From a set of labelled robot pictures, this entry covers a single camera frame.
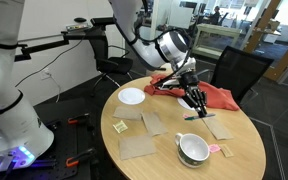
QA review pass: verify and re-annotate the seated person background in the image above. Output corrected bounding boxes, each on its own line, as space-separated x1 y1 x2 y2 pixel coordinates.
210 6 220 25

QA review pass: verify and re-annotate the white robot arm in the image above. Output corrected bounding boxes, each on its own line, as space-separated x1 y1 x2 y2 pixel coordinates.
0 0 207 172

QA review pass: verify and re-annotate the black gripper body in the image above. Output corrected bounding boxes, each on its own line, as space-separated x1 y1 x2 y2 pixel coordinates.
179 71 206 104

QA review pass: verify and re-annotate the brown paper napkin right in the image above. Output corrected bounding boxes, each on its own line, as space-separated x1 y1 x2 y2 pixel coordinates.
203 117 233 140

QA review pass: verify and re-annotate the yellow green tea packet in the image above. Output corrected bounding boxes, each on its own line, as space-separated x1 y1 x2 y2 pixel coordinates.
113 121 128 133

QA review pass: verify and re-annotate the tan sugar packet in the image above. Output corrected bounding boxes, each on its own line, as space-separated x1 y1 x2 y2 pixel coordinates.
219 144 234 157

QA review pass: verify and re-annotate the orange clamp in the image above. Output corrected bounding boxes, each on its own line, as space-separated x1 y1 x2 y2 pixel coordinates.
67 113 90 124
65 148 96 167

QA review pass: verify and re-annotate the brown paper napkin middle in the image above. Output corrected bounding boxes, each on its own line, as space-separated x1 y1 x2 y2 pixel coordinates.
142 112 167 136

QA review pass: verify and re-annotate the white plate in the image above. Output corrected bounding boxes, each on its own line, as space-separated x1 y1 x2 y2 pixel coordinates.
118 88 145 105
177 98 195 111

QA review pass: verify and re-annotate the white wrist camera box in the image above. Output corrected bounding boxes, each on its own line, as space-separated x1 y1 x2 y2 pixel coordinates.
155 78 181 89

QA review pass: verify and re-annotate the green bench table background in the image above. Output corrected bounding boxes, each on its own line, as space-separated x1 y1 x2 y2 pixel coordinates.
192 24 241 59

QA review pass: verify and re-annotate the green marker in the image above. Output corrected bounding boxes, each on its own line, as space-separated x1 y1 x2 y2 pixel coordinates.
184 113 216 121

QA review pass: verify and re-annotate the brown paper napkin far left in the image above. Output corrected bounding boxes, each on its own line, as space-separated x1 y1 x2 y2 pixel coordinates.
113 106 142 120

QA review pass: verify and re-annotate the orange clamp upper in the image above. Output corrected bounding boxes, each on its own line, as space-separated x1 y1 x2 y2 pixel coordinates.
67 113 90 124

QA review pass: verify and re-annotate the brown paper napkin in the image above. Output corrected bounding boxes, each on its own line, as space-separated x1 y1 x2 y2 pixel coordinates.
203 117 233 140
113 106 142 120
142 112 167 136
119 135 156 160

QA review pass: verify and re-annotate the white plate right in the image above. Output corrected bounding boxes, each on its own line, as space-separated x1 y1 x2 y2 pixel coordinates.
177 98 195 111

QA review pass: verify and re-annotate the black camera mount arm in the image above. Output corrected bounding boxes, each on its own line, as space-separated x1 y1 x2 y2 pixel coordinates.
15 17 114 62

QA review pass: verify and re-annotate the white green cup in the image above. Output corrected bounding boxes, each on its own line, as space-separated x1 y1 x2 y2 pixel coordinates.
175 133 210 168

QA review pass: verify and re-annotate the pink packet lower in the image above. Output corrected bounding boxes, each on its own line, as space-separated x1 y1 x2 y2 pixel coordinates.
209 144 221 153

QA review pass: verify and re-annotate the red cloth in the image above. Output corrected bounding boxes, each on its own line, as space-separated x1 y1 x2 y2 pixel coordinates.
144 74 240 111

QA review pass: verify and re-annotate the orange clamp lower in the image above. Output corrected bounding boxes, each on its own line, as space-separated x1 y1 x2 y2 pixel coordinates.
65 148 96 167

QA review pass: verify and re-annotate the black mesh chair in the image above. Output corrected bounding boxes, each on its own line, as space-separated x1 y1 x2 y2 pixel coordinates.
197 45 275 104

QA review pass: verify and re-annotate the white plate left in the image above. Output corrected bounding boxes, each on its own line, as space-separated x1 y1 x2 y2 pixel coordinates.
118 88 145 105

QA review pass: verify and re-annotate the brown paper napkin front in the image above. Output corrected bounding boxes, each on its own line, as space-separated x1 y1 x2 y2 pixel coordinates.
119 135 156 160

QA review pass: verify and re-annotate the black office chair background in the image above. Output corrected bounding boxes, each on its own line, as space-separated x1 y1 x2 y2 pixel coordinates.
91 45 133 97

